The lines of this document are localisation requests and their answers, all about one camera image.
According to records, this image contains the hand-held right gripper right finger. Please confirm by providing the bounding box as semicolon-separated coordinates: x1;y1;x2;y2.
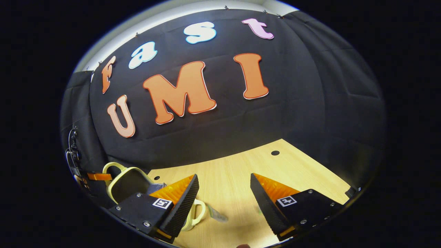
250;173;345;241

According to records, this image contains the pale yellow suitcase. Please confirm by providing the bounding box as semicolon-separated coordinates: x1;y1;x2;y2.
103;162;207;232

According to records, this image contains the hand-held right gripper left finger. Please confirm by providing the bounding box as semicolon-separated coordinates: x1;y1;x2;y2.
109;174;200;244

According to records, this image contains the silver tube with green cap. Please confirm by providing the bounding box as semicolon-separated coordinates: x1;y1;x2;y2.
207;206;228;223

